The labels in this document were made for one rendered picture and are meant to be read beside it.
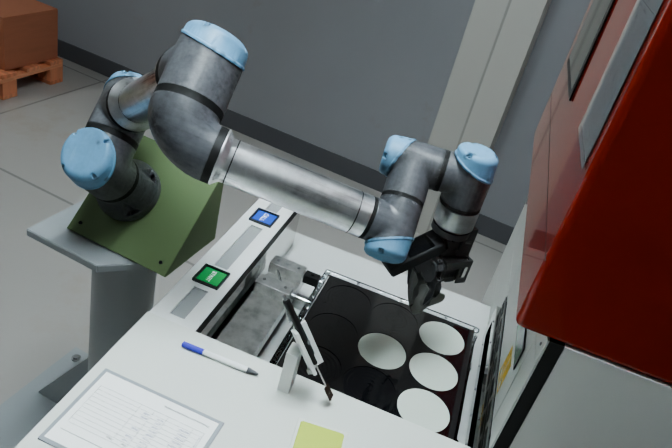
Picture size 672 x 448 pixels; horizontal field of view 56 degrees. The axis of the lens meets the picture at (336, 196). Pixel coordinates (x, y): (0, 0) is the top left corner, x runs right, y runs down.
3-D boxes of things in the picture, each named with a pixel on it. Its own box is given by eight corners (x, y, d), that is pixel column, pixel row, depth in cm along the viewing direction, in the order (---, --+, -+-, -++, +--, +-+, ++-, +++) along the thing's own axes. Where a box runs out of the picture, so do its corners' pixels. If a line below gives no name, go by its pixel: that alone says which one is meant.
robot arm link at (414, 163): (373, 182, 105) (436, 202, 104) (392, 124, 108) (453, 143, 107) (370, 196, 112) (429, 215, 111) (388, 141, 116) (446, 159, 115)
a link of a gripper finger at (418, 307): (440, 320, 124) (455, 284, 119) (415, 324, 121) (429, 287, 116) (432, 310, 126) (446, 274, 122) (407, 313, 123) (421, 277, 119)
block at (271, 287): (292, 295, 137) (294, 285, 136) (286, 304, 134) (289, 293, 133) (259, 282, 138) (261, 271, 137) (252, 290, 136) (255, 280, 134)
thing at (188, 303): (293, 244, 164) (303, 199, 157) (185, 387, 117) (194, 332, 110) (260, 232, 166) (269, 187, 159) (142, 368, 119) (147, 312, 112)
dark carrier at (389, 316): (473, 332, 138) (474, 330, 138) (450, 452, 109) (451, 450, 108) (329, 276, 144) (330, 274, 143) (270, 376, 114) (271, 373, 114)
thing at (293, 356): (315, 389, 105) (333, 330, 98) (307, 405, 101) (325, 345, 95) (282, 374, 106) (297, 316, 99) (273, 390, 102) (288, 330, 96)
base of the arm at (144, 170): (88, 208, 149) (67, 194, 140) (120, 153, 153) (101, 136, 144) (141, 230, 146) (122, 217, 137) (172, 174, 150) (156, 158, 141)
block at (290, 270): (305, 276, 144) (307, 266, 143) (299, 284, 141) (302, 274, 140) (273, 264, 145) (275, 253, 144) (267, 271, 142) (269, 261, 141)
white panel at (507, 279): (505, 269, 177) (562, 144, 158) (471, 515, 107) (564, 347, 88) (495, 265, 178) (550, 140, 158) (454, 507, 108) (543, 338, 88)
